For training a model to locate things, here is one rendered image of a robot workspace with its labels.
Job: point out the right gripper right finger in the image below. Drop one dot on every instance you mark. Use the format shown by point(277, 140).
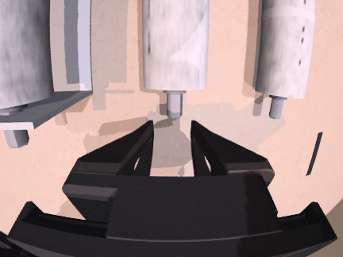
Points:
point(224, 156)

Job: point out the black flat strip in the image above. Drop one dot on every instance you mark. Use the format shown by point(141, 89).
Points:
point(314, 153)

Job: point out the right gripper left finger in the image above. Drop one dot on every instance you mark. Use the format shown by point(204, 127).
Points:
point(121, 155)

